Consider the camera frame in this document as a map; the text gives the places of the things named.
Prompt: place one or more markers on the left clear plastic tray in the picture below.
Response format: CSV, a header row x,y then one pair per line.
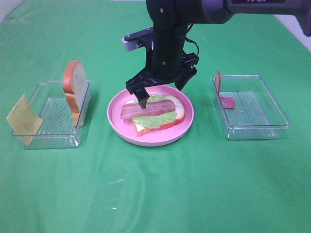
x,y
57,130

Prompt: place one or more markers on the bacon strip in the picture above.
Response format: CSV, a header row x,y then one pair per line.
x,y
132,110
227,102

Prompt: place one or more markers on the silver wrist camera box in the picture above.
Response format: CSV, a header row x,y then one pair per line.
x,y
140,39

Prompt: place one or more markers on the clear plastic tray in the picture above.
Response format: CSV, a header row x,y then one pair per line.
x,y
57,130
257,115

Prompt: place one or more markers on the yellow cheese slice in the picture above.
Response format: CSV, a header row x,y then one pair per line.
x,y
24,121

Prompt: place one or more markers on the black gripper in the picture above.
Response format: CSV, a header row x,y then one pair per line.
x,y
165,63

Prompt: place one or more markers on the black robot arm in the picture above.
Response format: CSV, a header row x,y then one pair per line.
x,y
172,19

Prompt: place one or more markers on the pink round plate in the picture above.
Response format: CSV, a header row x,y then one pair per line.
x,y
155,138

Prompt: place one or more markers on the right clear plastic tray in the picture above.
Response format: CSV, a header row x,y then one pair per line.
x,y
257,115

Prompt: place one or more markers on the bread slice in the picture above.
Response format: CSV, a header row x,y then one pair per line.
x,y
149,130
75,86

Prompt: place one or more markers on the green lettuce leaf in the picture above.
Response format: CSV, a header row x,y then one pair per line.
x,y
155,122

